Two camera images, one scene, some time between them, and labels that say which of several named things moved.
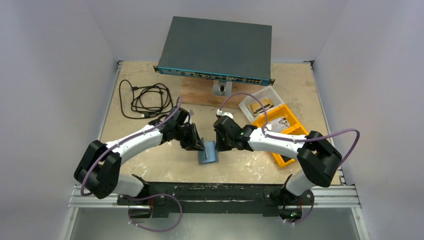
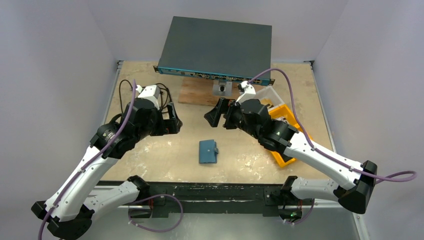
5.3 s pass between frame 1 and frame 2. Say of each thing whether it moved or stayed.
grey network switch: stayed
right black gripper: moved
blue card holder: stayed
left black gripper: moved
